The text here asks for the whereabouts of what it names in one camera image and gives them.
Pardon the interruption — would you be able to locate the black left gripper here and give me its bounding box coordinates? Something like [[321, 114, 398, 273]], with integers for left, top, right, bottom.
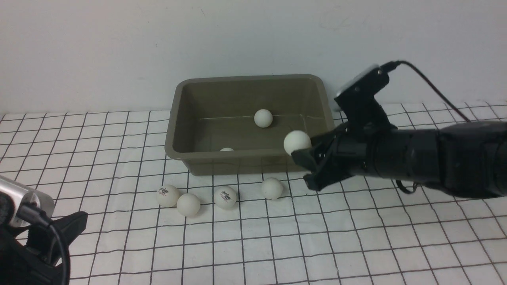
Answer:
[[0, 211, 88, 285]]

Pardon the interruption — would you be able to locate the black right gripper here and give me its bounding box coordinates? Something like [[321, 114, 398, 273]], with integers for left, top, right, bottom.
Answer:
[[291, 123, 381, 192]]

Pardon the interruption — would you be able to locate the white logo ball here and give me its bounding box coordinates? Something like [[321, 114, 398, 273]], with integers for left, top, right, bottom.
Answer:
[[156, 184, 181, 208], [213, 186, 237, 210]]

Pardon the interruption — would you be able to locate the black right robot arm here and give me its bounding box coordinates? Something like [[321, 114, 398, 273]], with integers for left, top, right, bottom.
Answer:
[[291, 121, 507, 199]]

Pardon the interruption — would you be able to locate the olive green plastic bin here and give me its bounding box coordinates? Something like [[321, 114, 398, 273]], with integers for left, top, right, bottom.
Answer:
[[165, 74, 335, 176]]

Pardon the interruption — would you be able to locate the black left camera cable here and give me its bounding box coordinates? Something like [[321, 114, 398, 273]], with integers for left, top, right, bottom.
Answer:
[[16, 204, 71, 285]]

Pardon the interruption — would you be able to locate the black camera cable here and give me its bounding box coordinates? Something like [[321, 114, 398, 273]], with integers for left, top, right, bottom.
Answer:
[[16, 204, 71, 285], [380, 61, 472, 122]]

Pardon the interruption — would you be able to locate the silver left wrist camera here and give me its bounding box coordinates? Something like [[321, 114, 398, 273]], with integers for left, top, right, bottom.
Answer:
[[0, 176, 55, 228]]

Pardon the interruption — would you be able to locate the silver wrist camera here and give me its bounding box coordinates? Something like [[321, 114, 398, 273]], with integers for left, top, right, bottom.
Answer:
[[334, 65, 394, 133], [0, 176, 55, 228]]

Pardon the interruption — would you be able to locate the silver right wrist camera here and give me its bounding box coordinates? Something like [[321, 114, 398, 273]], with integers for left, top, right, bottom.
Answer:
[[334, 65, 394, 133]]

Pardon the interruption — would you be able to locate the black right camera cable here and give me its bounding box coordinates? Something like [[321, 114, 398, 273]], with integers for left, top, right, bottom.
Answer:
[[380, 61, 472, 122]]

